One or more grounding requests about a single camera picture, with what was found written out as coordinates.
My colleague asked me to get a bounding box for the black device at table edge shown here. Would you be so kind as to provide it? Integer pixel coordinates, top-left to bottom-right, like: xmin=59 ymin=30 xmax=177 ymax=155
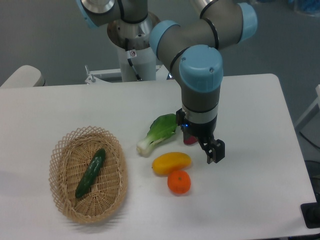
xmin=300 ymin=202 xmax=320 ymax=229

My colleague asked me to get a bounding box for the green cucumber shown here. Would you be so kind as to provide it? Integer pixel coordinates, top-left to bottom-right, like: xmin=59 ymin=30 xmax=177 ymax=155
xmin=75 ymin=148 xmax=106 ymax=199

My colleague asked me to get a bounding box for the red object behind gripper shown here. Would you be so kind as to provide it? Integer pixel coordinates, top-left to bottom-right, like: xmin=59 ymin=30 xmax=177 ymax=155
xmin=183 ymin=135 xmax=198 ymax=146

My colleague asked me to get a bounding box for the white chair back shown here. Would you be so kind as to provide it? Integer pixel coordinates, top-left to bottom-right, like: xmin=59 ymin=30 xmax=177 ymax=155
xmin=0 ymin=65 xmax=46 ymax=89

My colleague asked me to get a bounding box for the white furniture frame right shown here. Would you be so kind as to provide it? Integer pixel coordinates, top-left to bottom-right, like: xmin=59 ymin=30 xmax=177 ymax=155
xmin=293 ymin=85 xmax=320 ymax=132

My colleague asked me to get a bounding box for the woven wicker basket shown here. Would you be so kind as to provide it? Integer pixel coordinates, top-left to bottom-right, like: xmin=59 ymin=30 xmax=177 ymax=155
xmin=49 ymin=126 xmax=128 ymax=224

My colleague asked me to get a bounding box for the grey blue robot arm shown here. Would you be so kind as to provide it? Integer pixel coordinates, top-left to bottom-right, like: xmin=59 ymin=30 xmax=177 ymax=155
xmin=77 ymin=0 xmax=258 ymax=163

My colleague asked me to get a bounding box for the yellow mango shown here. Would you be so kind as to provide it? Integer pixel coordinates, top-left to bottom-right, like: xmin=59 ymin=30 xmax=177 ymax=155
xmin=152 ymin=152 xmax=192 ymax=175

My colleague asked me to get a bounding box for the orange tangerine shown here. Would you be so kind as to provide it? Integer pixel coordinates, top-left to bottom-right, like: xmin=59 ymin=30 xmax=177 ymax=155
xmin=167 ymin=170 xmax=191 ymax=195

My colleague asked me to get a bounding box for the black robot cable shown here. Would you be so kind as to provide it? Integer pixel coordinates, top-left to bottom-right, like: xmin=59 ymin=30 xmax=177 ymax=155
xmin=124 ymin=37 xmax=143 ymax=82

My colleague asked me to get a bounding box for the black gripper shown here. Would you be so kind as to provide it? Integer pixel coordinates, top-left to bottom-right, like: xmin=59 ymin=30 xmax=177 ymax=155
xmin=175 ymin=108 xmax=226 ymax=164

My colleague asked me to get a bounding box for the green bok choy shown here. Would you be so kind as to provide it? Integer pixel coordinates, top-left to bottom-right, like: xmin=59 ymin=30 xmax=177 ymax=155
xmin=136 ymin=113 xmax=178 ymax=157

